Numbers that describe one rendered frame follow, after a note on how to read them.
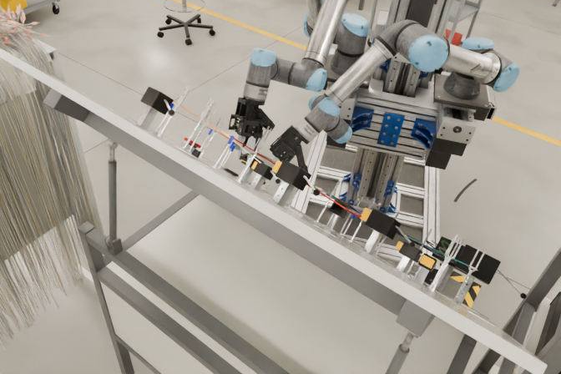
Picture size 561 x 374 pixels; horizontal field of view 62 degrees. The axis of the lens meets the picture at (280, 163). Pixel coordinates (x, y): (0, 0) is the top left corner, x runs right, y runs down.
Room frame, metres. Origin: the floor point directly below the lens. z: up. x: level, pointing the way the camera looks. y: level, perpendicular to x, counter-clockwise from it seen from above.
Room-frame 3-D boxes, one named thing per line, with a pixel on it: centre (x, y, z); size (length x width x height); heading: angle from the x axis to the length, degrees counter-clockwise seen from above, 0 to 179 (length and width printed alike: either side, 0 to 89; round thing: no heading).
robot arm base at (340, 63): (1.88, -0.25, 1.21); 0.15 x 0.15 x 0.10
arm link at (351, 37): (1.88, -0.25, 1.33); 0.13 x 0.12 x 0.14; 71
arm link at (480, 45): (1.78, -0.74, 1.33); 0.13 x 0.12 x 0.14; 25
